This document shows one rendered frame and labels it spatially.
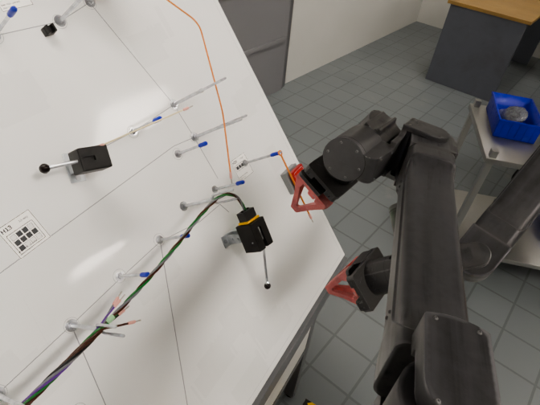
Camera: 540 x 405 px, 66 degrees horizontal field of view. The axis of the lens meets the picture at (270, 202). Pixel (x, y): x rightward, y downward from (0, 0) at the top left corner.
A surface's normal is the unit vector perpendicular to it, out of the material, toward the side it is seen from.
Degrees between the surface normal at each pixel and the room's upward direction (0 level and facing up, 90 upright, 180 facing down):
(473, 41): 90
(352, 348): 0
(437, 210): 8
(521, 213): 31
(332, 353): 0
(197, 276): 53
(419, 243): 6
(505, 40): 90
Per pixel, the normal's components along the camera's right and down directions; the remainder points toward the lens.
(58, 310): 0.73, -0.15
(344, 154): -0.57, 0.41
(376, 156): 0.15, -0.80
